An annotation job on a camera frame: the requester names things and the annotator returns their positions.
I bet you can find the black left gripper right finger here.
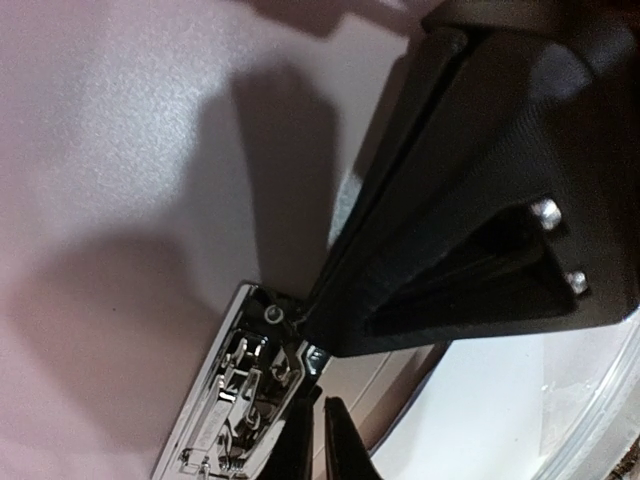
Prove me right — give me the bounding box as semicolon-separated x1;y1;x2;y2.
324;397;382;480

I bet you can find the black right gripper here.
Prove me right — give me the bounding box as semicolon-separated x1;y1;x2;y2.
421;1;639;65

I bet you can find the brown paper folder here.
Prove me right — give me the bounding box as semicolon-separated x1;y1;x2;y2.
1;1;433;479

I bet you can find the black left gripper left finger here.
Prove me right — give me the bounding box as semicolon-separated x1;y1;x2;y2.
259;386;322;480

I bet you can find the metal folder clip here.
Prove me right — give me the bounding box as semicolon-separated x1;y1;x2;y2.
151;282;330;479

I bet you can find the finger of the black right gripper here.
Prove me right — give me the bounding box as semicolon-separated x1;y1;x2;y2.
308;24;493;313
302;34;639;357

